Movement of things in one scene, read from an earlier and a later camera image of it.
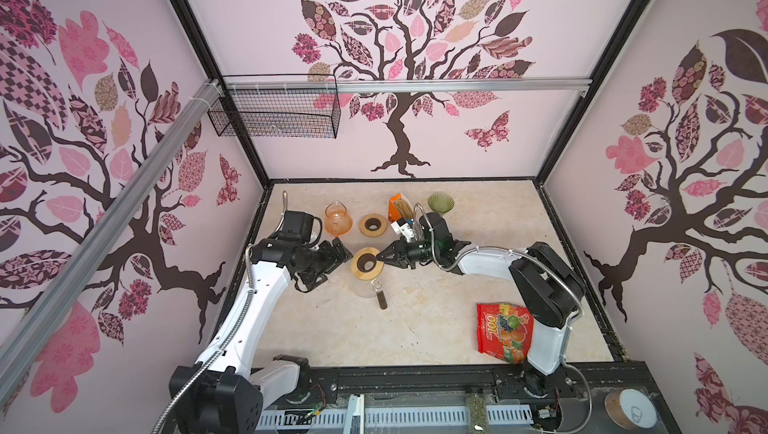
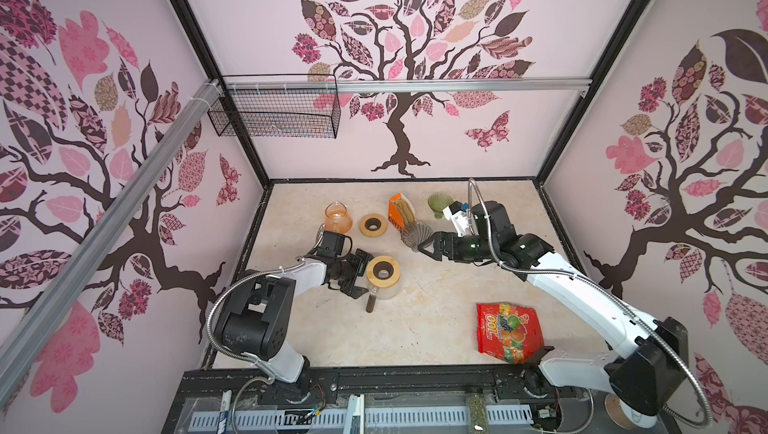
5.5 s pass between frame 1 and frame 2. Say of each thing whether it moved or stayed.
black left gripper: moved
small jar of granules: stayed
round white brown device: stayed
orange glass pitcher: stayed
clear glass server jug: moved
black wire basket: stayed
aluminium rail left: stayed
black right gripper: moved
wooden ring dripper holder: moved
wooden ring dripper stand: stayed
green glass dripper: stayed
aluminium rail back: stayed
